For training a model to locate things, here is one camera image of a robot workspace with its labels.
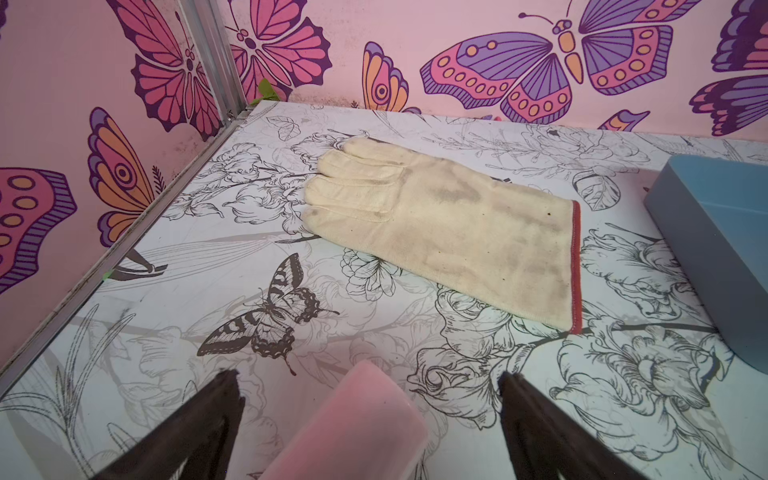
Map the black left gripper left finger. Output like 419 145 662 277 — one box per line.
95 369 245 479

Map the blue plastic storage box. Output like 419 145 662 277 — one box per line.
644 155 767 372

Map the pink trash bag roll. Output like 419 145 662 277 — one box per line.
261 361 429 479

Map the cream work glove red cuff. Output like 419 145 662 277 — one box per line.
302 138 582 333

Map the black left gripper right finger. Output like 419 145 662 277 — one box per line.
498 372 643 480

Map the aluminium frame post left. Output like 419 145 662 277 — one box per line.
179 0 247 124

